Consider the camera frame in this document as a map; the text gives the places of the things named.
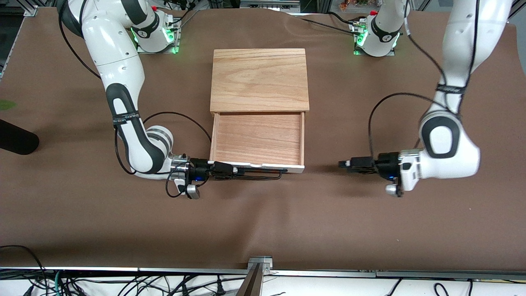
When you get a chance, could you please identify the black metal drawer handle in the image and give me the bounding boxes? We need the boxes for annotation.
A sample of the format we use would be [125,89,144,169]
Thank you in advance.
[234,167,288,180]

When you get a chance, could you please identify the wooden drawer with white front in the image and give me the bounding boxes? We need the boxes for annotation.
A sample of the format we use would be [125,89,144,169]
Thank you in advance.
[209,111,306,173]

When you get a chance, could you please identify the light wooden drawer cabinet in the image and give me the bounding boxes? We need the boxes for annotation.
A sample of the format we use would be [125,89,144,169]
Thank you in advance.
[210,48,310,117]

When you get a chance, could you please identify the brown table cloth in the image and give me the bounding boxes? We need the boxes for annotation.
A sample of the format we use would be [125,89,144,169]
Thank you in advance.
[0,6,526,272]

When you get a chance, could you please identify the orange background object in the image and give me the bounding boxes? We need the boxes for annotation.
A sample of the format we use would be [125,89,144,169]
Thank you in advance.
[339,0,370,11]

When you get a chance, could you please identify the grey background equipment box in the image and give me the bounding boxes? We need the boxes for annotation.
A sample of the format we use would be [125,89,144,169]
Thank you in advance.
[240,0,300,9]

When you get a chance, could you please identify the black cylindrical object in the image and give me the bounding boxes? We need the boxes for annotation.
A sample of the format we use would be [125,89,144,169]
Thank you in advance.
[0,119,40,156]

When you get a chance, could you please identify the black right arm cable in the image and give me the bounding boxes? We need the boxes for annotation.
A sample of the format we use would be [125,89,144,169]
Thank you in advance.
[58,0,212,199]

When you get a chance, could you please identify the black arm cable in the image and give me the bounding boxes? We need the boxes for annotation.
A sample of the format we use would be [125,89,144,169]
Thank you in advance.
[368,0,479,161]
[58,0,212,199]

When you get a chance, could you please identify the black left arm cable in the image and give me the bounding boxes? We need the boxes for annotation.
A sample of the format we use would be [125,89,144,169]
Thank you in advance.
[368,0,479,161]

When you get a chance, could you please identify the aluminium post with bracket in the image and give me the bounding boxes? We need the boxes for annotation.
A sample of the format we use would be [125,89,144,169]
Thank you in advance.
[235,256,273,296]

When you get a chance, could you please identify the aluminium table edge rail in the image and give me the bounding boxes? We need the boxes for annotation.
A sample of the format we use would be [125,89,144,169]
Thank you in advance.
[0,266,526,280]

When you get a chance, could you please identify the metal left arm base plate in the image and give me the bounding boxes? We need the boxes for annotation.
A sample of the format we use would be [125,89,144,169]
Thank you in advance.
[353,21,396,57]

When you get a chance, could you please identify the thin black base cable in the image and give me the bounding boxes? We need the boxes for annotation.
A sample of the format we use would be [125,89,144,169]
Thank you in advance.
[297,17,357,35]

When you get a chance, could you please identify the thick black base cable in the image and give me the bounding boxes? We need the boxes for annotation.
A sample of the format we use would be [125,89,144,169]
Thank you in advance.
[328,11,361,25]

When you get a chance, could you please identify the black base cable bundle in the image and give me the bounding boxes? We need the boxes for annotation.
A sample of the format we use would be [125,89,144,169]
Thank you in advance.
[164,0,198,26]

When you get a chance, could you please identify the black looped floor cable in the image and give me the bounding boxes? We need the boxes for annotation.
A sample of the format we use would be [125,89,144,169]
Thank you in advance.
[0,245,48,296]

